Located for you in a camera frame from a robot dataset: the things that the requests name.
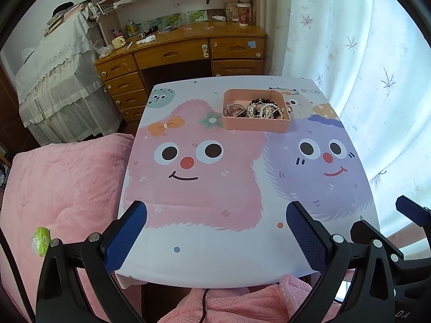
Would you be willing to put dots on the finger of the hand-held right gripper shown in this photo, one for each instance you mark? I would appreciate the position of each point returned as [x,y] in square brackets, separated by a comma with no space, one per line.
[362,230]
[410,208]

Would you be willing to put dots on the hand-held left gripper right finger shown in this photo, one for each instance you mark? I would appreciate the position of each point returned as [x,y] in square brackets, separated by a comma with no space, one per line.
[306,239]

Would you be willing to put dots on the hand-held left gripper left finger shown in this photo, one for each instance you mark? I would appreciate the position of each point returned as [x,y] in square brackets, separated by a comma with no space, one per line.
[124,235]

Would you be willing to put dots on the pink jewelry tray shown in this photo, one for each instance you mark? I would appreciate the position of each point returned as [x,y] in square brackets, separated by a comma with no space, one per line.
[256,125]

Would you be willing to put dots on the pink blanket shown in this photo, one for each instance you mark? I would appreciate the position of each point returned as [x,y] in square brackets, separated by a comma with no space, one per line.
[67,181]

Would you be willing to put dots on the cartoon-print folding table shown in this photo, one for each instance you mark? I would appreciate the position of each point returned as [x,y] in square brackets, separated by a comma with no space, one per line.
[202,208]

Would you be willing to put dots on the green packet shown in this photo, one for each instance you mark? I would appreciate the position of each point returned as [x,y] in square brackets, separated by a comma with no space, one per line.
[41,240]

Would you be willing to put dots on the pink fleece garment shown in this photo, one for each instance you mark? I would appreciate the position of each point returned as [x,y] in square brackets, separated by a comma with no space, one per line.
[242,304]

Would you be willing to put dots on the thin pink bangles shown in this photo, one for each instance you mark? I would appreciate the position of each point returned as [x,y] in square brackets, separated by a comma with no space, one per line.
[232,110]

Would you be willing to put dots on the white lace furniture cover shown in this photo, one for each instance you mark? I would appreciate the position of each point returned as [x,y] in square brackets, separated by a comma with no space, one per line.
[60,84]

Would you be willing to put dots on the white floral curtain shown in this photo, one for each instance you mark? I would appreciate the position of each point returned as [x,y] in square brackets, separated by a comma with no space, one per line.
[353,40]

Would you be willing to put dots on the clear plastic bag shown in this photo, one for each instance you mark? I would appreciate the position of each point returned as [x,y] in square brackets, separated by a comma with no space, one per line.
[104,50]

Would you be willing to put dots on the wooden desk with bookshelf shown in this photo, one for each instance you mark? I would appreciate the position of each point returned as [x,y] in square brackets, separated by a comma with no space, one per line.
[175,52]

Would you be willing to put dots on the yellow mug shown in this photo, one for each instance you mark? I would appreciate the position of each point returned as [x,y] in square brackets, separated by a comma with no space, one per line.
[118,42]

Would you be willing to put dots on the white crumpled tissue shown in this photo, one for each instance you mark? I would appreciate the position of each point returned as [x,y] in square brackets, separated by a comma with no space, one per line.
[146,39]

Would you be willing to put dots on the glass jar with pens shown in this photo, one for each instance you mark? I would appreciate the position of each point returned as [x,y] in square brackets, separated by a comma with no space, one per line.
[132,28]

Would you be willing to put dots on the stack of books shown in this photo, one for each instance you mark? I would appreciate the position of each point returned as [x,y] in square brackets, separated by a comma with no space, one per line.
[64,18]

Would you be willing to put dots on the red patterned paper cup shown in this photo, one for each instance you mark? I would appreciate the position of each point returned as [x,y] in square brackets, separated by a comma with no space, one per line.
[243,15]

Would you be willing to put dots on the black hat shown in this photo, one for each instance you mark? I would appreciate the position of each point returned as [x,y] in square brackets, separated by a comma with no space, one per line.
[65,8]

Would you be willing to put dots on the small white bottle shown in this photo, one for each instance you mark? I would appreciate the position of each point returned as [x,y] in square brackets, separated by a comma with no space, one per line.
[219,18]

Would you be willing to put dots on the beige printed bag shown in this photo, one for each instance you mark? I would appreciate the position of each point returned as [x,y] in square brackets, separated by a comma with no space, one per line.
[232,8]

